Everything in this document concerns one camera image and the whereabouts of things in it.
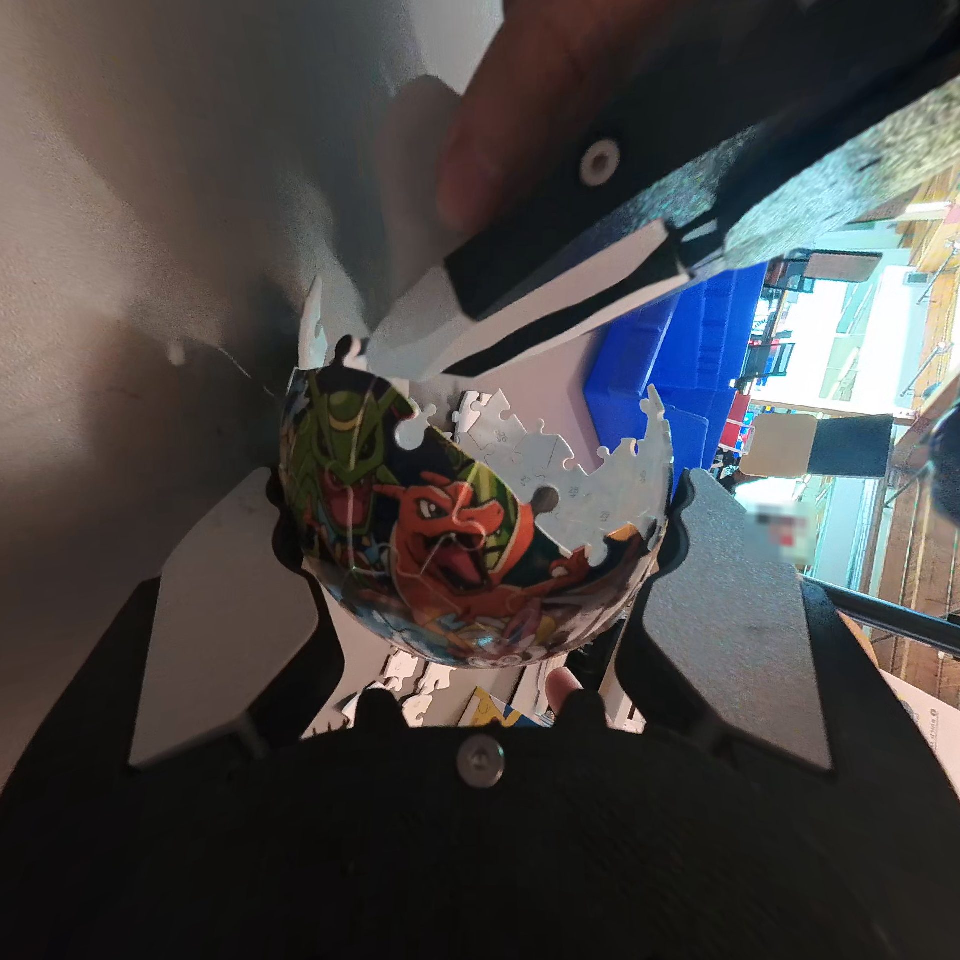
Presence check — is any black metal bar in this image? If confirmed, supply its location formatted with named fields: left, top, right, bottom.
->
left=802, top=577, right=960, bottom=639

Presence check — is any pile of loose puzzle pieces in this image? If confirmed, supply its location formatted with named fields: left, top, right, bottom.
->
left=378, top=648, right=526, bottom=729

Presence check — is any wooden shelving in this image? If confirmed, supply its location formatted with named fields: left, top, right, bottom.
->
left=862, top=165, right=960, bottom=676

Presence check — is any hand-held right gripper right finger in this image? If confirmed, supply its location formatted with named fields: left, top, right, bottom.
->
left=618, top=466, right=835, bottom=774

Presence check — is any yellow blue printed card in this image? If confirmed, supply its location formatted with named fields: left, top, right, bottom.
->
left=459, top=686, right=558, bottom=730

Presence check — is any white printed sheet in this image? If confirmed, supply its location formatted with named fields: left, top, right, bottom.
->
left=877, top=667, right=960, bottom=751

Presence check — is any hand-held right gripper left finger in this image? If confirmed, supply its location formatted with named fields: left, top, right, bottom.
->
left=127, top=463, right=348, bottom=770

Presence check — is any black panel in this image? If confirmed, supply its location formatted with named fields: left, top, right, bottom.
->
left=810, top=414, right=895, bottom=479

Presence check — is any colourful cartoon puzzle ball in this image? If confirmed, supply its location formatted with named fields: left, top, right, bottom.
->
left=279, top=277, right=674, bottom=670

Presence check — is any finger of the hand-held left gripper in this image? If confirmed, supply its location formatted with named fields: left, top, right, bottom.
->
left=446, top=126, right=735, bottom=324
left=365, top=258, right=695, bottom=385

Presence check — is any brown cardboard piece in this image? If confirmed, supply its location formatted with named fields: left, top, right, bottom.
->
left=840, top=611, right=879, bottom=669

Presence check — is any person's left hand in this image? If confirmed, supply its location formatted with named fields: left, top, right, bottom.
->
left=436, top=0, right=639, bottom=234

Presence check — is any blue plastic bin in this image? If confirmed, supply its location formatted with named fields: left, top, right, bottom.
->
left=583, top=296, right=714, bottom=496
left=675, top=262, right=770, bottom=410

